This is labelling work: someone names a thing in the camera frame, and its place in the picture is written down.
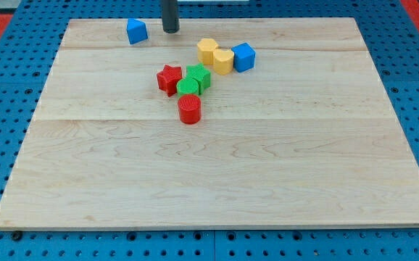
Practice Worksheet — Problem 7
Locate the blue triangle block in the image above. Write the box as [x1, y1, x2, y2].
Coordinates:
[126, 18, 148, 45]

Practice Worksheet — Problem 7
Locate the red cylinder block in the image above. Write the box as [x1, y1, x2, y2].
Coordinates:
[178, 94, 202, 125]

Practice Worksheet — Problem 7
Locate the green cylinder block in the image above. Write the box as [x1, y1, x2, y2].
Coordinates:
[176, 78, 199, 97]

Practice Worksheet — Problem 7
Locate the green star block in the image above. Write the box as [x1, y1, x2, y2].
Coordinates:
[186, 63, 211, 95]

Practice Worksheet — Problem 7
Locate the red star block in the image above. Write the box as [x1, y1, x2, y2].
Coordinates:
[157, 65, 183, 97]

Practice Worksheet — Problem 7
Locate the yellow heart block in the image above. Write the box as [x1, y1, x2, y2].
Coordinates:
[213, 49, 234, 75]

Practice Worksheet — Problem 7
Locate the yellow hexagon block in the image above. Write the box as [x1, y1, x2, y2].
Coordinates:
[196, 38, 219, 65]

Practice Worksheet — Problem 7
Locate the blue cube block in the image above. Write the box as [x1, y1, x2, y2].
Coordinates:
[231, 43, 256, 73]

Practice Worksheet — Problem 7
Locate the wooden board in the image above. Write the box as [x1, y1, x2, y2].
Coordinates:
[0, 17, 419, 231]

